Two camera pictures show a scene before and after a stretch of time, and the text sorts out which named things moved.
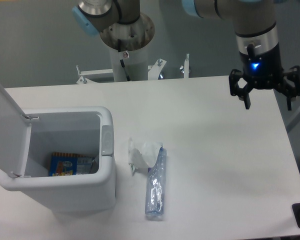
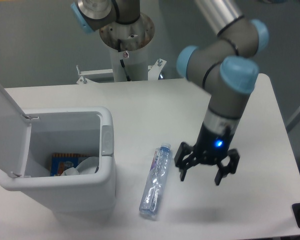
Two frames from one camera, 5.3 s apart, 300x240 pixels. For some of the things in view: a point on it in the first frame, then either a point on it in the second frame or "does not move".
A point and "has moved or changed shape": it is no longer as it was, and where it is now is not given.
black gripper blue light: [264, 71] → [211, 144]
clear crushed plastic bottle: [156, 186] has moved or changed shape
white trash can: [88, 130] does not move
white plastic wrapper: [142, 155] → [87, 166]
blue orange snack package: [64, 164] does not move
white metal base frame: [154, 71] does not move
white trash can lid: [10, 132] does not move
